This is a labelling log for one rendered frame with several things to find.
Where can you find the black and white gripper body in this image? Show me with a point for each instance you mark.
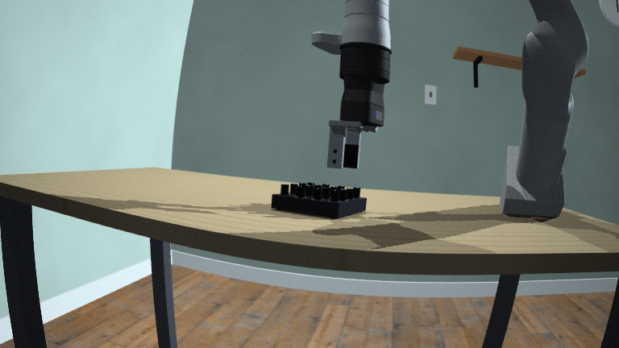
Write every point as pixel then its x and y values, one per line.
pixel 364 65

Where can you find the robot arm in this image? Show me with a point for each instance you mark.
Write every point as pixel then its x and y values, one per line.
pixel 552 54

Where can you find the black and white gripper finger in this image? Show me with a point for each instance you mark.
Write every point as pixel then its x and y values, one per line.
pixel 336 147
pixel 351 158

